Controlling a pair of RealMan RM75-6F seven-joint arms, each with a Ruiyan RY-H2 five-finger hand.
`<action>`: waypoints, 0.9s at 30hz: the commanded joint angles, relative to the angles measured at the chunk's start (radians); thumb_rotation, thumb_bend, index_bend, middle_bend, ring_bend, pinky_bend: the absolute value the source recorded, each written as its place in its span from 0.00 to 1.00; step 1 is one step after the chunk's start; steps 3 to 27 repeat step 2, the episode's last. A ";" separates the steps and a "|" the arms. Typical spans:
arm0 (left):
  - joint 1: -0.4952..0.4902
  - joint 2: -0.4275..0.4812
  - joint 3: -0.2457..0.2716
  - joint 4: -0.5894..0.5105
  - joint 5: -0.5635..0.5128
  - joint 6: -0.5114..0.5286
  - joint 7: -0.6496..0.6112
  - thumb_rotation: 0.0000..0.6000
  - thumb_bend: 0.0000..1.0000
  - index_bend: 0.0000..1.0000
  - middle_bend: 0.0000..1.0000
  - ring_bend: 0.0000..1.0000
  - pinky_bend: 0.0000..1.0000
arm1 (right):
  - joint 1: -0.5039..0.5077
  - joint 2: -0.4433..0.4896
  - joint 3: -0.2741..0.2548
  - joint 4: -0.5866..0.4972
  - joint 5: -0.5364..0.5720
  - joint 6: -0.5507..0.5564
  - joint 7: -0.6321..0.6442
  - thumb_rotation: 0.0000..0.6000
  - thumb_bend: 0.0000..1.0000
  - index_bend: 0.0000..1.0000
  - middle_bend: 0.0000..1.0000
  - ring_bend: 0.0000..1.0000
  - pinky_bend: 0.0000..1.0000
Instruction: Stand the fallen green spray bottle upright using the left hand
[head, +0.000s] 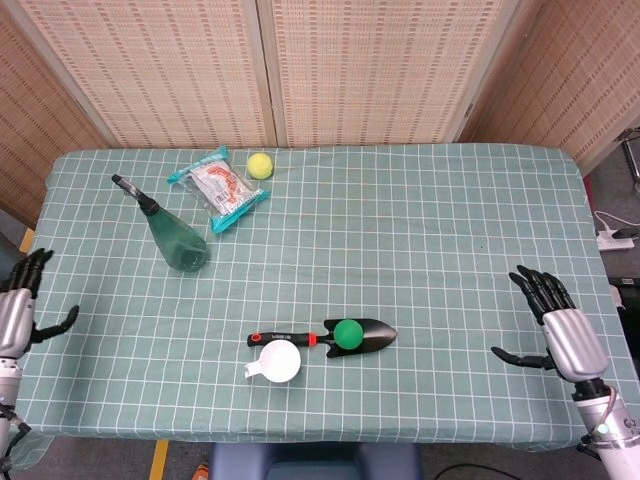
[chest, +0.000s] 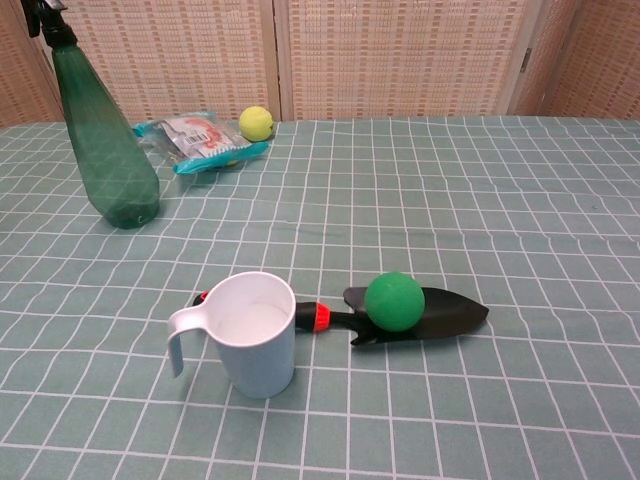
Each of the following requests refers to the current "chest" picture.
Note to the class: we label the green spray bottle black trigger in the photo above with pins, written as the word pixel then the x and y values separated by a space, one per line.
pixel 110 165

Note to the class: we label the yellow tennis ball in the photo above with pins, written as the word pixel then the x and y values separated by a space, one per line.
pixel 255 123

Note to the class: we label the teal clear snack packet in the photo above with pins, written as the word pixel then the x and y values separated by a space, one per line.
pixel 200 137

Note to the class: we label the white plastic mug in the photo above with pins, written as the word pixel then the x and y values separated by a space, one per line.
pixel 260 360

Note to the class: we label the metal screen hinge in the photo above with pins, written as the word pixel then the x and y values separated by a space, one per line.
pixel 525 60

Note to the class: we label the woven bamboo screen panel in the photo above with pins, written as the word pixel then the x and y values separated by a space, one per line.
pixel 175 55
pixel 20 85
pixel 595 55
pixel 400 55

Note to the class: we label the green ball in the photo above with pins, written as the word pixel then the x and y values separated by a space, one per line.
pixel 394 302

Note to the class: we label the green checked tablecloth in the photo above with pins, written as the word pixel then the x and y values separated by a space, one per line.
pixel 450 225

